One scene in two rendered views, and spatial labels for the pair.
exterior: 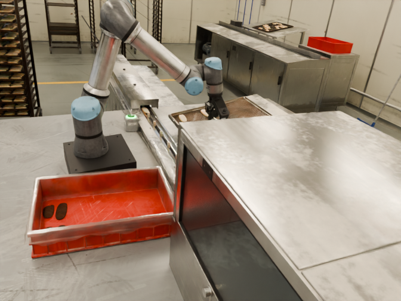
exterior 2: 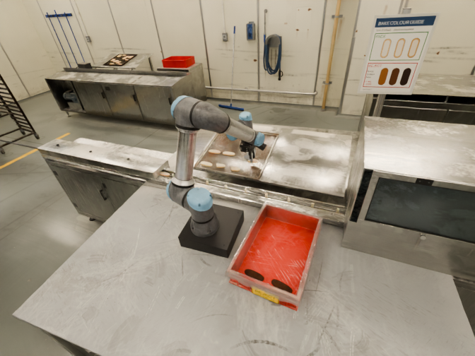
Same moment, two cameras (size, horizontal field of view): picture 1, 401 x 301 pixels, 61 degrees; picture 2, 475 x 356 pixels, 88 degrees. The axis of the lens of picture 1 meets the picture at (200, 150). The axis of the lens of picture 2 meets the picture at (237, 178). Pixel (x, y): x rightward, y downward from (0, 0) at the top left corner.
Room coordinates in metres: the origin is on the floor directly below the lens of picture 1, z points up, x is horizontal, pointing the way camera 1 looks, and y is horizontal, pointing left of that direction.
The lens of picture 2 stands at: (0.52, 0.93, 1.87)
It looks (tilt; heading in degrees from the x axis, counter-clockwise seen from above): 37 degrees down; 319
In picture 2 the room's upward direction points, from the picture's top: 5 degrees counter-clockwise
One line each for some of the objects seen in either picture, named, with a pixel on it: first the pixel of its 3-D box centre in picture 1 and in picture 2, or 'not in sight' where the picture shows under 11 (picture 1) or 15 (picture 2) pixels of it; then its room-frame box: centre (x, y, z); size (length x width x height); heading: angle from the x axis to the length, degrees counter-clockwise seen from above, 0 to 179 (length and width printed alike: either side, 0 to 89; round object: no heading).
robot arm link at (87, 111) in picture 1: (87, 114); (199, 203); (1.33, 0.49, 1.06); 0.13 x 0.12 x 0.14; 8
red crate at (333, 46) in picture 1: (329, 44); (179, 61); (4.95, -1.65, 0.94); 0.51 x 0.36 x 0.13; 28
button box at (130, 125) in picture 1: (131, 125); not in sight; (1.77, 0.40, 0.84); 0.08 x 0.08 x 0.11; 24
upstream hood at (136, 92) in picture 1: (126, 76); (99, 156); (2.58, 0.63, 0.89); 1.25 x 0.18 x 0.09; 24
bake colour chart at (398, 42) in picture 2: not in sight; (394, 57); (1.08, -0.90, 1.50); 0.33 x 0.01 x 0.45; 30
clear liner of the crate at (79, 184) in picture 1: (105, 205); (278, 248); (0.98, 0.32, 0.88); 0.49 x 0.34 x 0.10; 111
